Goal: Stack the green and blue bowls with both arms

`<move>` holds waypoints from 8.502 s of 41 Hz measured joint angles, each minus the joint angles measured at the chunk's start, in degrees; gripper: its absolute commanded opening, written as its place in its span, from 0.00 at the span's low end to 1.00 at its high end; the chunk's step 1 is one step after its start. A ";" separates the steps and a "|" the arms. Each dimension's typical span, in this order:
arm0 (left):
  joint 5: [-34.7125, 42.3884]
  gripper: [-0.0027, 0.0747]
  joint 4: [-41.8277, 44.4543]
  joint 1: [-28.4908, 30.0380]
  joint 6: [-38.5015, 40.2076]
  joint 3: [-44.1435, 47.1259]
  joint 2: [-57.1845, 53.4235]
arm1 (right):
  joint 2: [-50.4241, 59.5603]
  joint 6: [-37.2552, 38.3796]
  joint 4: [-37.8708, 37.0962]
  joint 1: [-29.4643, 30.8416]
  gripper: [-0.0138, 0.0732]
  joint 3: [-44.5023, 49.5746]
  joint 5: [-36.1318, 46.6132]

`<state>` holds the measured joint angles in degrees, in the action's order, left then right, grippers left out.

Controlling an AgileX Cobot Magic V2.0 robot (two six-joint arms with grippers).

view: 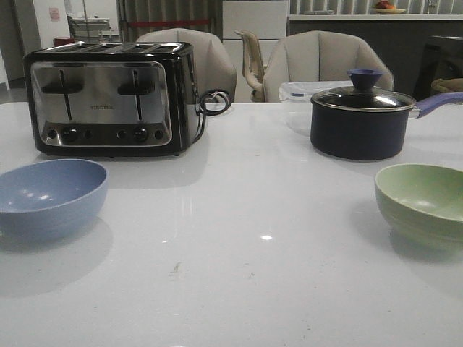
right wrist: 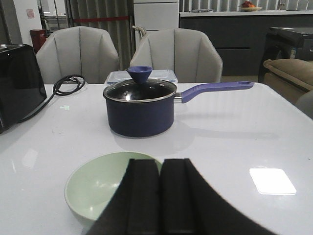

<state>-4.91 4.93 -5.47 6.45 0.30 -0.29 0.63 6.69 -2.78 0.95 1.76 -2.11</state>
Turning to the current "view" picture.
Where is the blue bowl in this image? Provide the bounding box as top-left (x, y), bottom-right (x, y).
top-left (1, 159), bottom-right (109, 242)

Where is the green bowl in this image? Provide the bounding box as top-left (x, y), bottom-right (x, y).
top-left (375, 163), bottom-right (462, 251)

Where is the clear plastic storage container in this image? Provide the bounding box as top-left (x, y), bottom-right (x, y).
top-left (279, 80), bottom-right (352, 102)

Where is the beige armchair on left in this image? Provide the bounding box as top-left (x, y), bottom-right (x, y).
top-left (137, 28), bottom-right (237, 102)

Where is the beige armchair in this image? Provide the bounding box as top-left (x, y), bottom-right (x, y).
top-left (137, 28), bottom-right (237, 102)
top-left (263, 30), bottom-right (394, 103)

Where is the dark blue saucepan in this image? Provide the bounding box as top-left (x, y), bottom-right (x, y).
top-left (310, 92), bottom-right (462, 160)

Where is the beige office chair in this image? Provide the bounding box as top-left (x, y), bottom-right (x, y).
top-left (234, 30), bottom-right (266, 102)

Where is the beige armchair on right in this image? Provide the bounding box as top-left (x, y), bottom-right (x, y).
top-left (263, 30), bottom-right (394, 103)

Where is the glass lid with blue knob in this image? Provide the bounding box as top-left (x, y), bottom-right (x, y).
top-left (310, 69), bottom-right (416, 112)

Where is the red barrier belt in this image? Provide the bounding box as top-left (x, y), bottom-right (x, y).
top-left (127, 19), bottom-right (211, 27)

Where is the white cabinet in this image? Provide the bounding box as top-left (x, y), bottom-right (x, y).
top-left (222, 1), bottom-right (289, 103)

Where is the black and chrome four-slot toaster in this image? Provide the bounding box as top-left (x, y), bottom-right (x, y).
top-left (23, 41), bottom-right (203, 157)

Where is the fruit bowl on counter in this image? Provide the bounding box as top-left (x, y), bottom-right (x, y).
top-left (372, 0), bottom-right (406, 14)

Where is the black toaster power cord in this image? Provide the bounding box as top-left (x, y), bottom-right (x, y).
top-left (192, 88), bottom-right (232, 145)

